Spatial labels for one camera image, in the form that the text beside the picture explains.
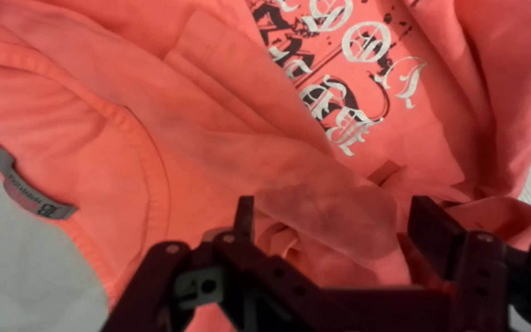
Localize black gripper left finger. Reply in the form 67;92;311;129
100;193;366;332

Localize orange printed sweatshirt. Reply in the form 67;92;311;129
0;0;531;332

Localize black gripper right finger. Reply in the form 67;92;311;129
408;193;531;332

